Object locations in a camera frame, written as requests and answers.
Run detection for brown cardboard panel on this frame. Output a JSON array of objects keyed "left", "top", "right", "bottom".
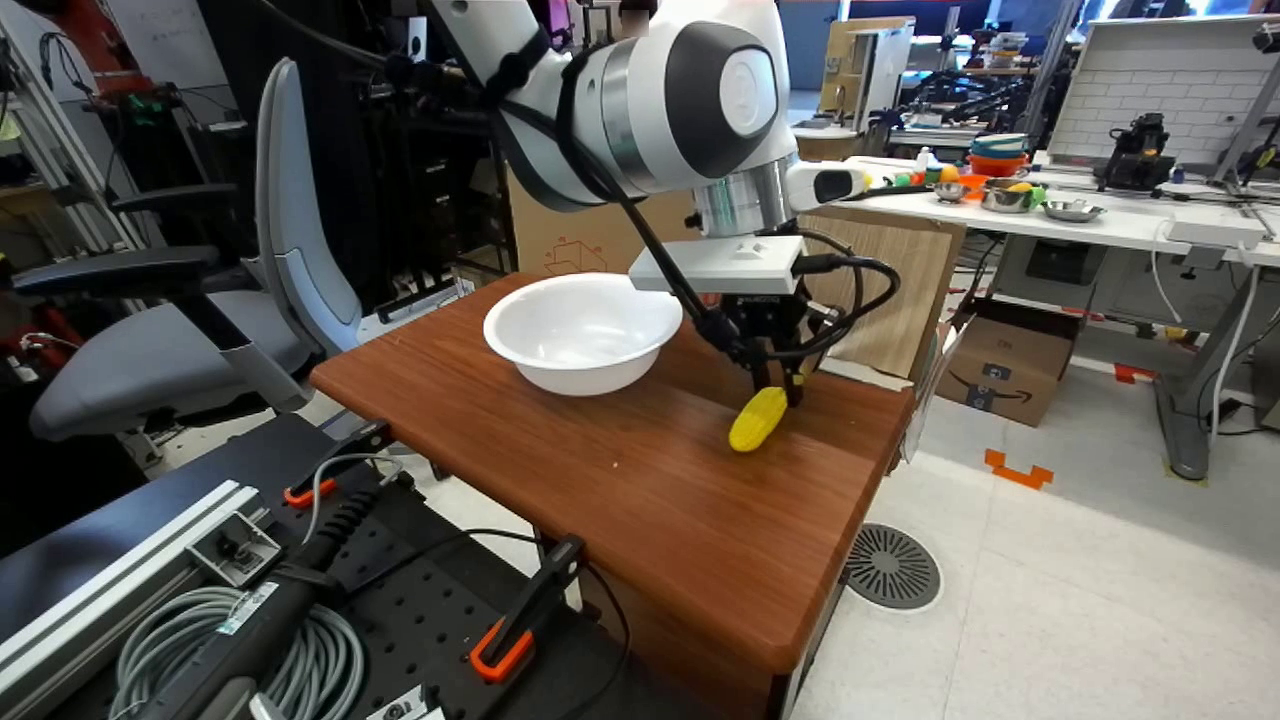
[{"left": 504, "top": 173, "right": 969, "bottom": 383}]

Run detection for round metal floor drain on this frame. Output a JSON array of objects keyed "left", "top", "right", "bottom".
[{"left": 838, "top": 521, "right": 944, "bottom": 616}]

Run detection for colourful stacked toys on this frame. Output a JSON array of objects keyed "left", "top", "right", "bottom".
[{"left": 969, "top": 130, "right": 1037, "bottom": 185}]

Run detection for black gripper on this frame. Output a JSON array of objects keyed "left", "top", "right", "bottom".
[{"left": 717, "top": 291, "right": 818, "bottom": 411}]

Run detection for black ribbed handle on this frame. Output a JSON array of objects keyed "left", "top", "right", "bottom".
[{"left": 137, "top": 479, "right": 386, "bottom": 720}]

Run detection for yellow corn toy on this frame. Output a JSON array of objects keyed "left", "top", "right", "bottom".
[{"left": 724, "top": 383, "right": 791, "bottom": 458}]

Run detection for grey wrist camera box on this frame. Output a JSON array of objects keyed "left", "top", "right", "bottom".
[{"left": 623, "top": 234, "right": 813, "bottom": 299}]

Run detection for black clamp with orange tip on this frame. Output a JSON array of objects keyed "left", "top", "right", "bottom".
[
  {"left": 278, "top": 422, "right": 399, "bottom": 512},
  {"left": 462, "top": 537, "right": 587, "bottom": 687}
]

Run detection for white work table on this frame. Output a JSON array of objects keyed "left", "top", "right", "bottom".
[{"left": 850, "top": 155, "right": 1280, "bottom": 485}]

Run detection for black equipment rack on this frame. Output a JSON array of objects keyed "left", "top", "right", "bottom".
[{"left": 265, "top": 0, "right": 515, "bottom": 316}]

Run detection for white perforated panel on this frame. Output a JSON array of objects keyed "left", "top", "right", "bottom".
[{"left": 1046, "top": 12, "right": 1280, "bottom": 173}]

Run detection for small grey plate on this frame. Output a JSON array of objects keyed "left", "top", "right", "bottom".
[{"left": 1042, "top": 194, "right": 1106, "bottom": 228}]

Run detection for aluminium rail with tag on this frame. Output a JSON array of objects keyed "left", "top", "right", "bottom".
[{"left": 0, "top": 476, "right": 265, "bottom": 712}]

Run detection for white plastic bowl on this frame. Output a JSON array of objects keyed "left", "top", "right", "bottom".
[{"left": 478, "top": 270, "right": 687, "bottom": 399}]

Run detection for wooden table with metal legs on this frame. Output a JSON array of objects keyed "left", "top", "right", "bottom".
[{"left": 309, "top": 274, "right": 921, "bottom": 720}]

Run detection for cardboard box with black print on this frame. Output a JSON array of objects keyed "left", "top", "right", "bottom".
[{"left": 934, "top": 313, "right": 1085, "bottom": 433}]

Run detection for grey office chair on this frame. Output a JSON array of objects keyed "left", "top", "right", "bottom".
[{"left": 11, "top": 54, "right": 371, "bottom": 443}]

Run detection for orange floor tape marker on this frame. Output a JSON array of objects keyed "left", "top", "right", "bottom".
[{"left": 980, "top": 450, "right": 1057, "bottom": 494}]

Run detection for grey coiled cable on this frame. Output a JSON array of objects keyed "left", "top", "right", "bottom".
[{"left": 108, "top": 579, "right": 371, "bottom": 720}]

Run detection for black perforated base board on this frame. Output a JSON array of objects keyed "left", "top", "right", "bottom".
[{"left": 255, "top": 458, "right": 711, "bottom": 720}]

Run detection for black tabletop device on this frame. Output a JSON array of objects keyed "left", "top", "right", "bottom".
[{"left": 1093, "top": 112, "right": 1179, "bottom": 198}]

